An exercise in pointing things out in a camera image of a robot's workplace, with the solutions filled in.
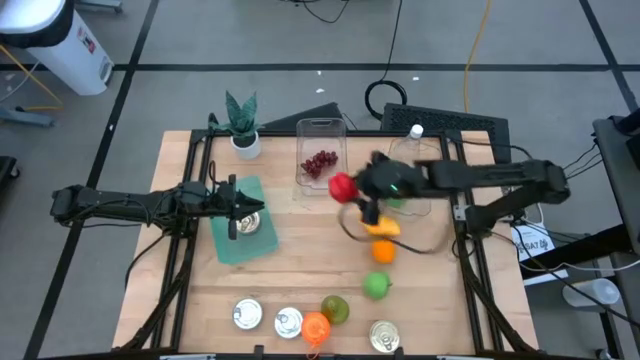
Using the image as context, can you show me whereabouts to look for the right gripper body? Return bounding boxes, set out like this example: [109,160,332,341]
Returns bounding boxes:
[355,151,426,226]

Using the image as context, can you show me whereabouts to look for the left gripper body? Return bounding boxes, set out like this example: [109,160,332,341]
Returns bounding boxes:
[202,173,239,241]

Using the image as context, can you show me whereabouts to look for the silver tuna can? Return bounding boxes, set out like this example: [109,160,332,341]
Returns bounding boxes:
[273,306,305,340]
[235,210,263,236]
[232,297,264,331]

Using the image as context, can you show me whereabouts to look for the red bell pepper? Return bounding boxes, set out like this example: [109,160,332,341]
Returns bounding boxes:
[327,171,360,205]

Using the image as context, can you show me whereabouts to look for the yellow orange mango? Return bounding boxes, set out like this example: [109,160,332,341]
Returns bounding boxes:
[360,214,403,239]

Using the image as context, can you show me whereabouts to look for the clear bottle with white cap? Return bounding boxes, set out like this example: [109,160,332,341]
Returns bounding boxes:
[389,123,435,166]

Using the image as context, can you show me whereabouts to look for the dark red grape bunch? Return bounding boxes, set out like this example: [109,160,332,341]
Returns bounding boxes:
[299,149,340,180]

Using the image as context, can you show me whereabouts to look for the orange fruit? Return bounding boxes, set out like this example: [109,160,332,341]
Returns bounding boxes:
[370,238,398,265]

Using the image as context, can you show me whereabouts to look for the green apple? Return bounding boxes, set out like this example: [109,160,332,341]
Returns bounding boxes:
[362,270,393,302]

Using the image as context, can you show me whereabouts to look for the green pear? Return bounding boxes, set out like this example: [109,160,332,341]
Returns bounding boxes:
[320,294,351,326]

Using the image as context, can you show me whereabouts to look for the orange plastic bottle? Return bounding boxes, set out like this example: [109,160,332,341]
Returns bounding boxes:
[301,311,333,347]

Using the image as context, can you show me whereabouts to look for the teal translucent plastic bin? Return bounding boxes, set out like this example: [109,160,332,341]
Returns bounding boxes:
[208,174,280,265]

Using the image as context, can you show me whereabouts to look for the clear plastic bin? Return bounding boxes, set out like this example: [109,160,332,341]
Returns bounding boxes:
[295,117,350,197]
[378,137,435,217]

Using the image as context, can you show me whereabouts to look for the green plant in white pot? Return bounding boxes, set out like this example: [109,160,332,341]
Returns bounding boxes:
[208,90,265,161]

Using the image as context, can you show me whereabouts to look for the black mesh computer case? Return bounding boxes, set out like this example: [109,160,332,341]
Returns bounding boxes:
[380,102,512,166]

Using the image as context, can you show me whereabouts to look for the black electronics box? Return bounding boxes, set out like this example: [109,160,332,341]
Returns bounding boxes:
[259,101,347,132]

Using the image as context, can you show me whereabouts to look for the gold lid tin can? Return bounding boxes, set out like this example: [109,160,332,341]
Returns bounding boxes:
[368,319,401,354]

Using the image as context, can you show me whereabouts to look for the white printed paper sheet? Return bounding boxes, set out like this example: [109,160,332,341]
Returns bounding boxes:
[510,223,556,263]

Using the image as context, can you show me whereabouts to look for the black metal beam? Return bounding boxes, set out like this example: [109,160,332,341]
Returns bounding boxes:
[519,223,635,281]

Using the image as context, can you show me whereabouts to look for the grey metal stand foot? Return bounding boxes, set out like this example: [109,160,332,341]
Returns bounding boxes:
[0,105,55,129]
[74,0,125,15]

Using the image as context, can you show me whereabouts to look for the white trash bin black liner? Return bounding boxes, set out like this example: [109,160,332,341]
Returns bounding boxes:
[0,0,115,97]

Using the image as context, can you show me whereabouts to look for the black floor equipment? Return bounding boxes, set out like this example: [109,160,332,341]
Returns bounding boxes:
[0,155,21,199]

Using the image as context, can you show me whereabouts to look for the dark grey side table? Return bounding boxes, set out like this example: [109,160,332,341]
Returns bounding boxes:
[592,108,640,259]

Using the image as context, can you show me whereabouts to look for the translucent plastic jug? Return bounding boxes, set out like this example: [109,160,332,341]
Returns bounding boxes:
[562,277,622,314]

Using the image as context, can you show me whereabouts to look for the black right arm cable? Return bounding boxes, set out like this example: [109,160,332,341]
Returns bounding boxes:
[339,204,454,255]

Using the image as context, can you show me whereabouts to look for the black coiled cable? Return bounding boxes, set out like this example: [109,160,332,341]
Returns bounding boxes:
[364,0,408,121]

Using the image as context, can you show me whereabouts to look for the yellow cable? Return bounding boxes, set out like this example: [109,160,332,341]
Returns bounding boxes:
[462,0,495,114]
[0,43,66,112]

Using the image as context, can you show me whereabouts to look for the black floor cable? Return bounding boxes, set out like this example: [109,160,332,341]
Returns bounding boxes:
[279,0,351,25]

